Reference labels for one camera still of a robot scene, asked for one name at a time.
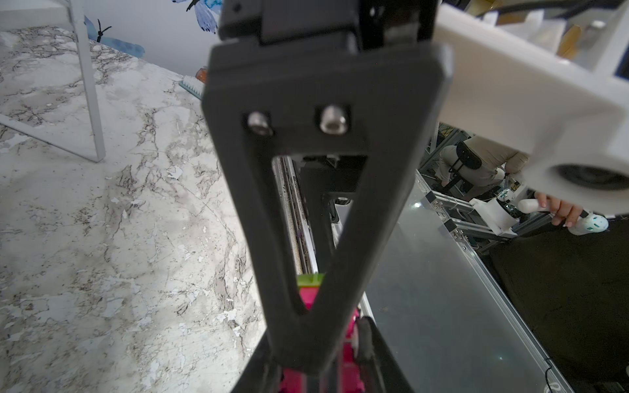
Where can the pink toy car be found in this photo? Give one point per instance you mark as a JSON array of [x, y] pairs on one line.
[[319, 353]]

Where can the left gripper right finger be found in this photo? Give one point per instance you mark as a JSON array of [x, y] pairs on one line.
[[379, 371]]

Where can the white handheld controller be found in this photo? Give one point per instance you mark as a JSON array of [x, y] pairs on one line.
[[587, 223]]

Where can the teal plastic comb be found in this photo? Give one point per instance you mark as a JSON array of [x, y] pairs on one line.
[[193, 85]]

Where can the person hand in background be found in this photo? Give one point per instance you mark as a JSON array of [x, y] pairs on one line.
[[564, 213]]

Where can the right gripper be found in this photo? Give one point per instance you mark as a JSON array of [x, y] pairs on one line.
[[282, 20]]

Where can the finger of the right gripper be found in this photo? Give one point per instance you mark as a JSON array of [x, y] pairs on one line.
[[316, 98]]

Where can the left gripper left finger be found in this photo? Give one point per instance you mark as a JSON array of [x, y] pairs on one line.
[[262, 373]]

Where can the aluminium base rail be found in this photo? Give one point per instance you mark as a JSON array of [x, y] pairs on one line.
[[445, 319]]

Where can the white two-tier shelf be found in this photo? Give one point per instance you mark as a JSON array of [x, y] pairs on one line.
[[48, 87]]

